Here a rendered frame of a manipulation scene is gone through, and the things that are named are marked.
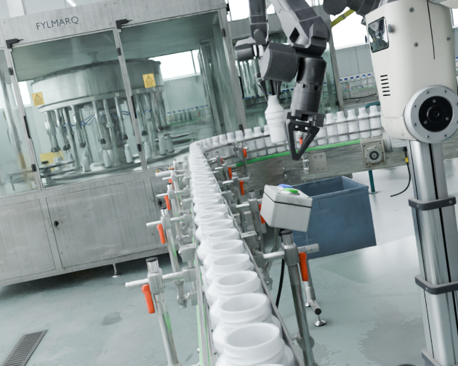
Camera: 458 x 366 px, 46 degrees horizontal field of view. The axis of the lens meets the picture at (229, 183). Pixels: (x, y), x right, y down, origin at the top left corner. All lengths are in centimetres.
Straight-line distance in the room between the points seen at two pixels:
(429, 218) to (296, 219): 64
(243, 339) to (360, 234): 163
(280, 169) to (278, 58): 205
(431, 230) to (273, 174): 156
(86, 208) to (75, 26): 154
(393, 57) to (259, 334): 126
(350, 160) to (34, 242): 298
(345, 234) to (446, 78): 67
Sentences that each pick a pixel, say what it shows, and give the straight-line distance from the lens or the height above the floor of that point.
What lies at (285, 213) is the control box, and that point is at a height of 108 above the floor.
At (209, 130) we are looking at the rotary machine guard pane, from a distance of 478.
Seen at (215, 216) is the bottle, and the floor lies 116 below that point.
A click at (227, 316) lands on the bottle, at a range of 40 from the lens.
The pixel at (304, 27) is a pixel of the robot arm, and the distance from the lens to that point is 115.
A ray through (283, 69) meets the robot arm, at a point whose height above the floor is 136.
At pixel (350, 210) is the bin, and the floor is 88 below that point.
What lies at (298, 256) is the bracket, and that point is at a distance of 82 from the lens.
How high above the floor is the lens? 131
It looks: 8 degrees down
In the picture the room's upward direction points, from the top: 11 degrees counter-clockwise
